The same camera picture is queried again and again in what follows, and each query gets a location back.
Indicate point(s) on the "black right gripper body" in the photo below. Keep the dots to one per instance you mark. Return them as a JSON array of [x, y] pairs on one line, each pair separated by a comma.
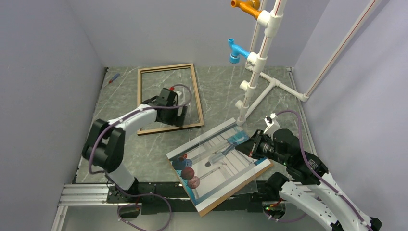
[[264, 146]]

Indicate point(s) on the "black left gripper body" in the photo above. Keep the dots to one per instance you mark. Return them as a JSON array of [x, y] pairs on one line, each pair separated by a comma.
[[173, 119]]

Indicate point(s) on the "light wooden picture frame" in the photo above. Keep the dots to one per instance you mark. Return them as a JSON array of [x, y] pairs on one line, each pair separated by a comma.
[[170, 85]]

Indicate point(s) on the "clear acrylic sheet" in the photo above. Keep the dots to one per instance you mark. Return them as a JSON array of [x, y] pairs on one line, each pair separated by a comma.
[[220, 162]]

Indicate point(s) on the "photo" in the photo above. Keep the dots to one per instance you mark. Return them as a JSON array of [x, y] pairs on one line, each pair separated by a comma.
[[220, 167]]

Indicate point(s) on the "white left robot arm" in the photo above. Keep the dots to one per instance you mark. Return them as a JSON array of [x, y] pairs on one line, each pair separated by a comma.
[[105, 143]]

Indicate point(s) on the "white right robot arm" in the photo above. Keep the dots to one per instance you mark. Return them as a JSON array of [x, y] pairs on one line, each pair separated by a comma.
[[313, 189]]

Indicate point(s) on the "blue red screwdriver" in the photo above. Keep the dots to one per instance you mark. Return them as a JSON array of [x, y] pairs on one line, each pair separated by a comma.
[[112, 79]]

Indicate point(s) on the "blue pipe fitting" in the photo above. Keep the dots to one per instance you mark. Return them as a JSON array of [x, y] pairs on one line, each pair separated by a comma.
[[236, 52]]

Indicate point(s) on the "orange pipe fitting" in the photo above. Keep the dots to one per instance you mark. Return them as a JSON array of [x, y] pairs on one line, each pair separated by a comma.
[[250, 7]]

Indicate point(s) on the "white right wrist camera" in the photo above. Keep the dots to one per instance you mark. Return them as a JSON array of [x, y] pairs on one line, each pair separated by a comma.
[[272, 124]]

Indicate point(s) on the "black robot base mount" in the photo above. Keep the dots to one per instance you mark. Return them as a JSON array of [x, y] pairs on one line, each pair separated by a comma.
[[256, 196]]

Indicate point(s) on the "aluminium table edge rail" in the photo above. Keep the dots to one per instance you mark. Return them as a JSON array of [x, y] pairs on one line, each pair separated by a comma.
[[78, 195]]

